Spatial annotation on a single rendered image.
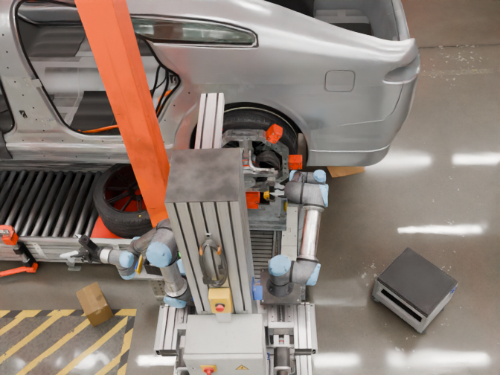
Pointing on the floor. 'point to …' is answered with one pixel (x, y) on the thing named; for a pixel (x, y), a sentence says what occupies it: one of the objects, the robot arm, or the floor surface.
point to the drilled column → (158, 291)
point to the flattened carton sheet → (344, 170)
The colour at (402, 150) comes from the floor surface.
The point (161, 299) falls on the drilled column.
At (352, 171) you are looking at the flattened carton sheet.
